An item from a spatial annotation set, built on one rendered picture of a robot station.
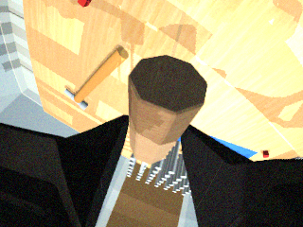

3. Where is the small red block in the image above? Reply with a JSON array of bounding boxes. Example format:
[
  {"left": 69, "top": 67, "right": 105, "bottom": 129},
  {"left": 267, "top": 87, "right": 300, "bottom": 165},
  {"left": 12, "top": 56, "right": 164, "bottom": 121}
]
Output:
[
  {"left": 262, "top": 151, "right": 269, "bottom": 158},
  {"left": 79, "top": 0, "right": 91, "bottom": 8}
]

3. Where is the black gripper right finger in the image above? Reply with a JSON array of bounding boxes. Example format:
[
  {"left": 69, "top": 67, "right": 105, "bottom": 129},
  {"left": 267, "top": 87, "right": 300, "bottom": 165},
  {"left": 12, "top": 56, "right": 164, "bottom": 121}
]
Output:
[{"left": 181, "top": 125, "right": 303, "bottom": 227}]

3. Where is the blue flat strip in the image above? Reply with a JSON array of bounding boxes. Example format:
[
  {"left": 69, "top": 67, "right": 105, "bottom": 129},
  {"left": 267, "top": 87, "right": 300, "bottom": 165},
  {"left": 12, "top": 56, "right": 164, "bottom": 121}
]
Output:
[{"left": 211, "top": 136, "right": 257, "bottom": 158}]

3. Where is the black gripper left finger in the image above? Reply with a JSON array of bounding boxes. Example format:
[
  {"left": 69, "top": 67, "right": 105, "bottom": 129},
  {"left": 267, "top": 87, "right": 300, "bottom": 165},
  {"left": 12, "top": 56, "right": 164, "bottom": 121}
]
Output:
[{"left": 0, "top": 114, "right": 129, "bottom": 227}]

